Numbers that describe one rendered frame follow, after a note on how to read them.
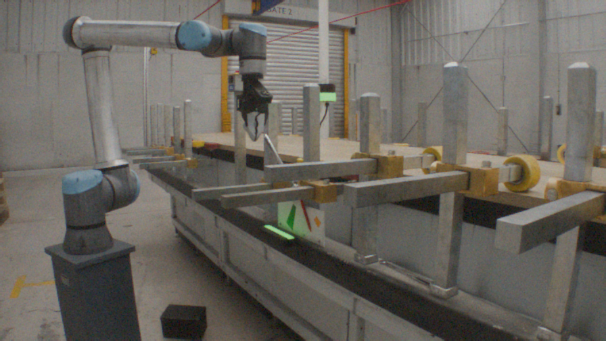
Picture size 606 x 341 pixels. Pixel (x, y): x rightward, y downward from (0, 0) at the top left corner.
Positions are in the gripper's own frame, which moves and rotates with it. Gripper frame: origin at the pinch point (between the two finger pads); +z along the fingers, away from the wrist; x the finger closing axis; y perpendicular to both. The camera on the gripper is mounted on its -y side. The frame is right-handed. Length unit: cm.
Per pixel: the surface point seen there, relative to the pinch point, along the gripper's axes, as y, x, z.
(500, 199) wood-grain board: -72, -24, 11
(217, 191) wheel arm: -0.9, 13.7, 16.0
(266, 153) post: 4.0, -6.1, 5.6
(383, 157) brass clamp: -53, -5, 2
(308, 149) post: -21.7, -6.0, 2.6
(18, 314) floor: 116, 98, 99
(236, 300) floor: 86, -26, 99
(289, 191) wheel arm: -25.9, 2.8, 12.9
